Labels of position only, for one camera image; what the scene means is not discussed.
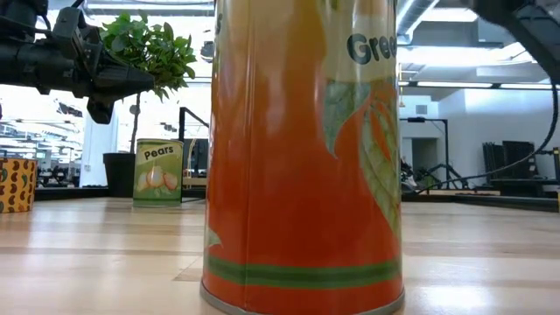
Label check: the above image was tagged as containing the yellow beans can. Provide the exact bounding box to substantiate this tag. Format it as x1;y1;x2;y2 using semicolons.
0;157;39;214

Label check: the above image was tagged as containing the black stand frame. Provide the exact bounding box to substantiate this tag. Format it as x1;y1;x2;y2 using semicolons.
399;116;451;190

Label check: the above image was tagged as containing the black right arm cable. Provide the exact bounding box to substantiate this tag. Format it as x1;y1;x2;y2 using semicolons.
415;81;560;194

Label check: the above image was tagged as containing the potted green tree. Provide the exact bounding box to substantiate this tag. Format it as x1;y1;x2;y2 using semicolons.
99;10;199;199

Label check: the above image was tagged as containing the tall orange peaches can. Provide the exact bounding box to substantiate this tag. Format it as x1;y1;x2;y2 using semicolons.
199;0;406;315

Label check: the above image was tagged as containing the long ceiling light strip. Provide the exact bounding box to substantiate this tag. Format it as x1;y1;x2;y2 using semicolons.
415;80;494;89

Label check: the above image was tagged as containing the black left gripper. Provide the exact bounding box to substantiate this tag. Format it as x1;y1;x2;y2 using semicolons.
51;5;156;126

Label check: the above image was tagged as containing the black stacked equipment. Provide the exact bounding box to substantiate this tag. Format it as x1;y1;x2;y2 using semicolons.
482;140;540;181

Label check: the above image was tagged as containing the black metal railing frame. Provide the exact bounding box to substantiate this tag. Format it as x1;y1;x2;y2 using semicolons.
178;106;211;176

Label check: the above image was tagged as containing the green pears can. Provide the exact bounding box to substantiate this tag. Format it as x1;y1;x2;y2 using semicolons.
132;137;186;208

